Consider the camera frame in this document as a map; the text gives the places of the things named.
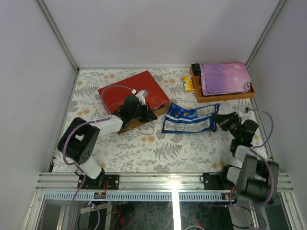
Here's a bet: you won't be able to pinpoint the purple folded cloth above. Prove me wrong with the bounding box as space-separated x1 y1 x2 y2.
200 62 251 96

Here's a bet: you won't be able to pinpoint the red paper bag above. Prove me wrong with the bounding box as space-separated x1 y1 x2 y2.
98 70 170 134

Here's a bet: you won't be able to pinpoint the floral table mat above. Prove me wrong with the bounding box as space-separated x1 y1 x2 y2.
63 69 260 173

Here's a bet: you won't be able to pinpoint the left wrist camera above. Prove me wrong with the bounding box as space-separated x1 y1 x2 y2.
131 89 148 105

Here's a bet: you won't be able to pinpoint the wooden tray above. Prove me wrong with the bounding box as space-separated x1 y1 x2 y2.
189 66 257 104

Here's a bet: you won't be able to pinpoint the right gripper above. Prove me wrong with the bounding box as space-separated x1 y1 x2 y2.
212 112 241 140

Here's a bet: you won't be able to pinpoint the aluminium rail frame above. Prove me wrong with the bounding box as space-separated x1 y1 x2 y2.
21 172 307 230

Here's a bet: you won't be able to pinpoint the blue chips bag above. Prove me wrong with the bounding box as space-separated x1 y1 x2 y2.
162 103 220 134

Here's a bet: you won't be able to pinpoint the black items in tray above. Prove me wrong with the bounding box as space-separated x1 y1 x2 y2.
191 63 201 76

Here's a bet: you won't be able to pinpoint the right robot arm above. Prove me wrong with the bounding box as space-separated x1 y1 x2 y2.
212 112 279 205

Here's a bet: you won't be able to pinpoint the yellow snack packet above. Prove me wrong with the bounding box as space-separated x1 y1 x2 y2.
182 75 195 92

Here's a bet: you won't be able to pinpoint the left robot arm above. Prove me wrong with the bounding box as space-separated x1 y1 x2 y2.
57 95 157 189

